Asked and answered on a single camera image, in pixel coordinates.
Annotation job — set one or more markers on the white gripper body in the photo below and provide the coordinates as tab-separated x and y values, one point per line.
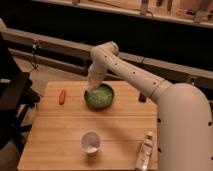
93	82

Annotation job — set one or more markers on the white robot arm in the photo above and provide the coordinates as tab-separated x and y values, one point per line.
184	117

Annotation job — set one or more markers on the green ceramic bowl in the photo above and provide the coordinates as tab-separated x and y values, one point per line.
100	98

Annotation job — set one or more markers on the orange carrot toy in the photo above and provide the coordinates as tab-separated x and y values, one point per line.
62	97

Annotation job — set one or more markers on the small black box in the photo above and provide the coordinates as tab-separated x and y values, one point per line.
142	98

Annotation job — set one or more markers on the white paper cup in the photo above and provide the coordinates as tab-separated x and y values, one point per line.
90	143

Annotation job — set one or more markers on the clear plastic bottle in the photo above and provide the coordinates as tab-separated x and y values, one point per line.
145	152

